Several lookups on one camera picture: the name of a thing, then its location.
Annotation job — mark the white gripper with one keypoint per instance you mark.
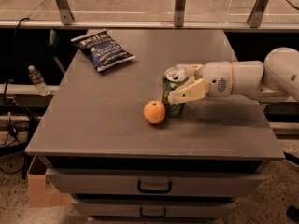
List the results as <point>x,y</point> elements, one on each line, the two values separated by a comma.
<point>217,76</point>

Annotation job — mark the green soda can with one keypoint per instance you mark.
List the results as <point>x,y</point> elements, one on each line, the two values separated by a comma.
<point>173,87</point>

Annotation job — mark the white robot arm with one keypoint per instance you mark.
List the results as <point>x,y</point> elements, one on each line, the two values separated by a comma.
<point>273,80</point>

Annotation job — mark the orange fruit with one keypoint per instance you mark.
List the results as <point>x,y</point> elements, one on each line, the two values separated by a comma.
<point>154,112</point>

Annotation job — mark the blue chip bag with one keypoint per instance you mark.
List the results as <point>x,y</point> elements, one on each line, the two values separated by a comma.
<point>102,50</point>

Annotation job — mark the grey drawer cabinet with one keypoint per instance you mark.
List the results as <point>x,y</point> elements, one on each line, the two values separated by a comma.
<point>96,143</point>

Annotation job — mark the clear plastic water bottle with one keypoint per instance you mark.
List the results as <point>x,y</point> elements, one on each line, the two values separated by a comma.
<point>38,81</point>

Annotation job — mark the cardboard box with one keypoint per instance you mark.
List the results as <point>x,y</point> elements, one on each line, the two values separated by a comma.
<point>41,192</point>

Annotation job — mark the right metal railing bracket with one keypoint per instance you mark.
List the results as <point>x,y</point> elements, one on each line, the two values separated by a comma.
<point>256,16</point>

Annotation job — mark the metal railing bracket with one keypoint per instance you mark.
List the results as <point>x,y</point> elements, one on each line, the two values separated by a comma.
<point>179,13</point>
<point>256,16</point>
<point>66,15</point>

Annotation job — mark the middle metal railing bracket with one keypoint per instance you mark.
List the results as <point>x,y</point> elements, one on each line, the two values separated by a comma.
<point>179,13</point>

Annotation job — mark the top drawer black handle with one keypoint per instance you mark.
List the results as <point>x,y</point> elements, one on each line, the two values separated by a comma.
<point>151,188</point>

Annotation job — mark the drawer black handle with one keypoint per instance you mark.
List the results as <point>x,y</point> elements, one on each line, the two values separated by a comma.
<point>151,188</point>
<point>152,213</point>

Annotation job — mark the left metal railing bracket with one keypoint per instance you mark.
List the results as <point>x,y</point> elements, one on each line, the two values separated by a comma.
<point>66,15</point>

